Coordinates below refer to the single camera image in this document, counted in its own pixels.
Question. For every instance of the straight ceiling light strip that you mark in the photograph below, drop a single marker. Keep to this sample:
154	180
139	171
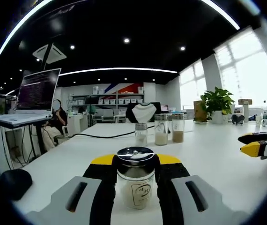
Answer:
235	24

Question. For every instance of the white shirt with black sleeves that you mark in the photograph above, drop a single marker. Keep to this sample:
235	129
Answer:
145	112

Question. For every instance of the grey storage shelf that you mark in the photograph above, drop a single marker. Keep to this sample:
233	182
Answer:
84	97

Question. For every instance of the tall seasoning bottle white powder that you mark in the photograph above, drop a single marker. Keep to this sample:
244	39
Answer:
160	139

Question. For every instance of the white paper cup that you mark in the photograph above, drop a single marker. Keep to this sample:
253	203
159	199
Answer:
258	121

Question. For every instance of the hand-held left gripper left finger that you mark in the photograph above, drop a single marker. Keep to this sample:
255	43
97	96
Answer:
54	208

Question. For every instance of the small glass seasoning bottle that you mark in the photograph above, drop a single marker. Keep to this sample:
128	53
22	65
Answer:
141	140
135	187

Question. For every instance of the tall cardboard box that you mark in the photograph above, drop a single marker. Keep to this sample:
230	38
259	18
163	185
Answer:
198	110

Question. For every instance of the white game controller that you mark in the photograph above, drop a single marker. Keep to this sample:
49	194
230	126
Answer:
264	122

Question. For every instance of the row of white storage bins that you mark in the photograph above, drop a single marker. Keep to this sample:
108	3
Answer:
121	101

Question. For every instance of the small cardboard box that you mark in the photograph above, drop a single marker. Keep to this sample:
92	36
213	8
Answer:
245	102

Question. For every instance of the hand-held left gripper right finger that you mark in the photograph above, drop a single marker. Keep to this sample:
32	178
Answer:
215	206

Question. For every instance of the black laptop stand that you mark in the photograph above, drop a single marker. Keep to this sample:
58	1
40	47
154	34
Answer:
41	140

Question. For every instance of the black headset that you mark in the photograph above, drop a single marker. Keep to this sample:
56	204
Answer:
240	119

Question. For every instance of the tall seasoning bottle brown granules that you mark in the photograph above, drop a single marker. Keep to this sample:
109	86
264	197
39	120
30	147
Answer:
178	137

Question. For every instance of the laptop with pink screen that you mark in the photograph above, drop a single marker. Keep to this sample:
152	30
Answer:
164	107

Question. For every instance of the potted green plant white pot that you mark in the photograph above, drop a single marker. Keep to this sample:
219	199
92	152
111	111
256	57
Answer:
217	100

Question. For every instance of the clear plastic bottle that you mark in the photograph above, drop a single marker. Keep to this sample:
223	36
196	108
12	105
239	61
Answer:
264	116

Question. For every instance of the ceiling air conditioner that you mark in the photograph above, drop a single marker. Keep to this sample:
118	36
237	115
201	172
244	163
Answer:
50	54

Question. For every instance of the white low cabinet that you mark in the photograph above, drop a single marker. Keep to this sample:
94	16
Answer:
77	124

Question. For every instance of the curved ceiling light strip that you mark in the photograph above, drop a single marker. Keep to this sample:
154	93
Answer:
124	69
2	48

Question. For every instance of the black rounded object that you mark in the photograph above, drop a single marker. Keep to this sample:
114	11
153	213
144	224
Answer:
16	184

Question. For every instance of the white laptop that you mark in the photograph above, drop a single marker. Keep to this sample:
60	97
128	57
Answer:
37	91

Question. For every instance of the white thermos flask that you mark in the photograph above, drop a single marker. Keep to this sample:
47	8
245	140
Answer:
245	113

